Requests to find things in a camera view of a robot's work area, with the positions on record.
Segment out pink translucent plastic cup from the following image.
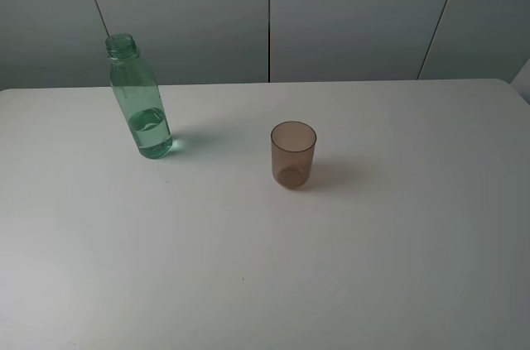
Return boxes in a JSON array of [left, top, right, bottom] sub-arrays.
[[270, 121, 317, 189]]

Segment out green transparent plastic bottle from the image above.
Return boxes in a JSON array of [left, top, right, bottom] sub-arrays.
[[105, 33, 173, 160]]

